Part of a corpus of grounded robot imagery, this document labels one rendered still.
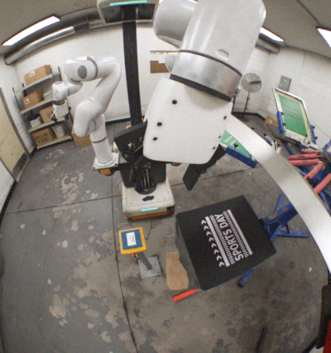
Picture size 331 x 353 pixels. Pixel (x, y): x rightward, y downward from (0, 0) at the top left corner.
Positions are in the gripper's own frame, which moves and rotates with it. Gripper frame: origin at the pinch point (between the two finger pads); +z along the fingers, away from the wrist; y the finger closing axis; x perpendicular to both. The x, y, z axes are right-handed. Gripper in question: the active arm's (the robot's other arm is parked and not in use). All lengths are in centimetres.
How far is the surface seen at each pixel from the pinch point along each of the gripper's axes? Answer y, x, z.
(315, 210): -15.0, 15.8, -10.5
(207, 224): -41, -10, 44
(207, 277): -32, 16, 47
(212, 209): -48, -19, 42
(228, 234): -50, -1, 41
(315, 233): -14.5, 18.5, -8.7
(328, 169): -145, 0, -16
